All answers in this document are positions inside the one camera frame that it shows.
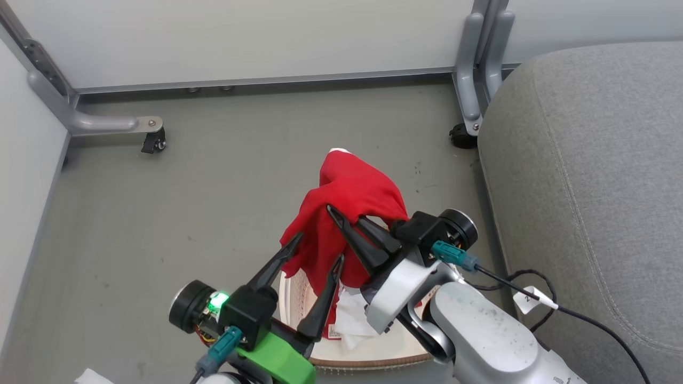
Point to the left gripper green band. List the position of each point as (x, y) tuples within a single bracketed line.
[(251, 317)]

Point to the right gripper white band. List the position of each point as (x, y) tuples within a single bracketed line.
[(400, 290)]

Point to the red clothing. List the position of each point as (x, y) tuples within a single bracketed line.
[(347, 192)]

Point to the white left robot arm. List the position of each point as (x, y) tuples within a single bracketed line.
[(221, 379)]

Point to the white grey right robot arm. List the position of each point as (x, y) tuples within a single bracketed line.
[(480, 341)]

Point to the white clothing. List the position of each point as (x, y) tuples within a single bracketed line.
[(355, 320)]

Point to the white beige laundry basket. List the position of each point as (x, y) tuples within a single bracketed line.
[(373, 353)]

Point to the teal connector on right gripper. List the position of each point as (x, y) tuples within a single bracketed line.
[(453, 255)]

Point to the teal connector on gripper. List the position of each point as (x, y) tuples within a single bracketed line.
[(453, 255), (221, 346)]

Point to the teal connector on left gripper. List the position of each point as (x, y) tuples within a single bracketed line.
[(221, 346)]

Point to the black caster wheel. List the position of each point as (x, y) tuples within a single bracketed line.
[(461, 137), (153, 141)]

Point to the upright grey partition foot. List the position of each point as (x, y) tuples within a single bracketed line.
[(469, 69)]

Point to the white cloth scrap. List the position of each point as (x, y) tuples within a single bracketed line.
[(93, 377)]

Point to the grey fabric sofa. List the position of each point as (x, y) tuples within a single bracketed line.
[(597, 176)]

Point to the long grey partition foot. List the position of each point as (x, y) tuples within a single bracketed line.
[(96, 124)]

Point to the grey metal partition rail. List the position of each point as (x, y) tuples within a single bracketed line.
[(267, 81)]

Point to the dark metal partition post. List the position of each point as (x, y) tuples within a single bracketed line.
[(37, 56)]

